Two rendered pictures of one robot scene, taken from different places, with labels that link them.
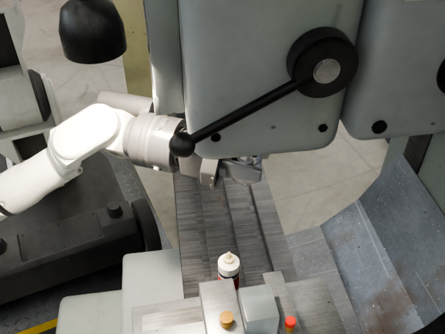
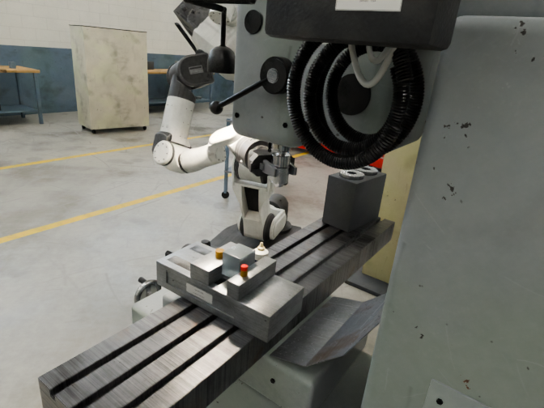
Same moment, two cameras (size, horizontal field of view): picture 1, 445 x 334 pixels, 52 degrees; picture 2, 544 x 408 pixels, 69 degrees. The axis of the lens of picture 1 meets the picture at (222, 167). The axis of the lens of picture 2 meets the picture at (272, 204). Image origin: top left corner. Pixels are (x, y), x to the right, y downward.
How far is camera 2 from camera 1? 0.70 m
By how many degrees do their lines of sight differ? 41
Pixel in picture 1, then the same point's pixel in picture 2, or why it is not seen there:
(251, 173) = (271, 169)
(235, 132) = (245, 115)
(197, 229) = (278, 252)
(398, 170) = not seen: hidden behind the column
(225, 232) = (291, 261)
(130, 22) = (388, 188)
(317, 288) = (292, 287)
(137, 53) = (384, 212)
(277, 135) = (263, 123)
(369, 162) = not seen: outside the picture
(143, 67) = not seen: hidden behind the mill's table
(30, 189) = (193, 157)
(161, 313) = (204, 248)
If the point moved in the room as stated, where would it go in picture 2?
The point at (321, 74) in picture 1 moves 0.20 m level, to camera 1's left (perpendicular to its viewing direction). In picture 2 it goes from (269, 76) to (206, 66)
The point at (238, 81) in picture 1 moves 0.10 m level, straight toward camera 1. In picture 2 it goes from (248, 82) to (209, 82)
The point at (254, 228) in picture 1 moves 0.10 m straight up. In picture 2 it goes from (309, 269) to (313, 238)
